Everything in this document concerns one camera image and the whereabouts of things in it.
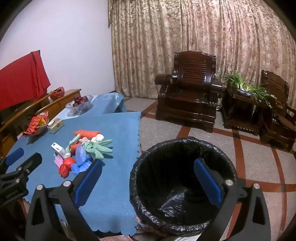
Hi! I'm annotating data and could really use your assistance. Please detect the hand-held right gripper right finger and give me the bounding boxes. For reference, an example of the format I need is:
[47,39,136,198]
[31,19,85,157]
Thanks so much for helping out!
[194,158,271,241]

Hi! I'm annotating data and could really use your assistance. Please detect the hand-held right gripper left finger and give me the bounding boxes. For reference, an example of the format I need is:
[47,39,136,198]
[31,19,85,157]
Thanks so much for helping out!
[24,160,103,241]

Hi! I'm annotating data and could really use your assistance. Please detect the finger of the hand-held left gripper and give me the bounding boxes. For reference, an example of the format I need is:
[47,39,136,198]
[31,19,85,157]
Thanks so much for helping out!
[0,148,25,171]
[0,152,43,184]

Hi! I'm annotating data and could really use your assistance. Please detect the blue plastic bag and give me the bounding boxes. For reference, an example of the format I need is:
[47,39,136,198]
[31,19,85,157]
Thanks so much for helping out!
[71,144,94,175]

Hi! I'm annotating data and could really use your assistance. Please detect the red plastic bag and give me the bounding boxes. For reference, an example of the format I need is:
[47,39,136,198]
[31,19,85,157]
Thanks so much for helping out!
[58,158,77,178]

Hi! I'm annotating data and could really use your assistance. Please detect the small white blue box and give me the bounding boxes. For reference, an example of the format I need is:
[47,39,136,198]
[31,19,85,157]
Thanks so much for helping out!
[51,142,67,158]

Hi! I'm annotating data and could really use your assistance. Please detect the green rubber glove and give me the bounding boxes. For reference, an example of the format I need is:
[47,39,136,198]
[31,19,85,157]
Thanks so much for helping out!
[82,139,114,160]

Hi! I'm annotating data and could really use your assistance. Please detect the black lined trash bin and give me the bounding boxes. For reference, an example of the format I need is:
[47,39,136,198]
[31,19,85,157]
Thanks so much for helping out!
[129,137,238,235]

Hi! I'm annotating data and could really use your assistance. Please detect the glass dish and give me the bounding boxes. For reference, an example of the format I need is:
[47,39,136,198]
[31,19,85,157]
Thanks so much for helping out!
[22,111,50,138]

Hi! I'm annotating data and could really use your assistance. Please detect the gold tissue box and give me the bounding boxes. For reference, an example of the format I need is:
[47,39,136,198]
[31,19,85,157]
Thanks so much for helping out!
[47,118,65,134]

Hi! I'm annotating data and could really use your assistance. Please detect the blue scalloped tablecloth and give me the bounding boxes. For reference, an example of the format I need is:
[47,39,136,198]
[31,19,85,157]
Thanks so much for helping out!
[6,111,142,237]

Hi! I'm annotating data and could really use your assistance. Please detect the wooden bench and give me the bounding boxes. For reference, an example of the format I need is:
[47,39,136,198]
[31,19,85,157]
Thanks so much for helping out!
[0,89,82,158]

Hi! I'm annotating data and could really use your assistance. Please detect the glass fruit bowl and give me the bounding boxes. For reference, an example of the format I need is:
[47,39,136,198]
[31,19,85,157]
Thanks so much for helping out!
[65,95,94,116]

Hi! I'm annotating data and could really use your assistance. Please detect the red basket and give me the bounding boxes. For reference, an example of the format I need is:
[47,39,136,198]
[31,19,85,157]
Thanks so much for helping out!
[50,86,65,101]

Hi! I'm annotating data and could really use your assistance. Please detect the red cloth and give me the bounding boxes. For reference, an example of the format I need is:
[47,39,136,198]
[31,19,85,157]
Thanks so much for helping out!
[0,50,51,111]

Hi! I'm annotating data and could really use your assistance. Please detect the dark wooden side table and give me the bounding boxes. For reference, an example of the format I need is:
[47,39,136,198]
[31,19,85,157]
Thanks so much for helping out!
[222,87,272,136]

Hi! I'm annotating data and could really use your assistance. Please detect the light blue tablecloth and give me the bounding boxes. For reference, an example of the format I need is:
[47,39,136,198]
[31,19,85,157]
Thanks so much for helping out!
[60,92,127,121]

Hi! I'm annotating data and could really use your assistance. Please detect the dark wooden slatted armchair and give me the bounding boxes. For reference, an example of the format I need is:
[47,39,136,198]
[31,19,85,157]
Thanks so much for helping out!
[154,50,226,133]

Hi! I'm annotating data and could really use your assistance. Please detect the green potted plant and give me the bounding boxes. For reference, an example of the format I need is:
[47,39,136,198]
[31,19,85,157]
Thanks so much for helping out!
[221,71,277,108]

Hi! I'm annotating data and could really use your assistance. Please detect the beige patterned curtain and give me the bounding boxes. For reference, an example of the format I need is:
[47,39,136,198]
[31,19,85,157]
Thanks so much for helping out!
[107,0,296,109]

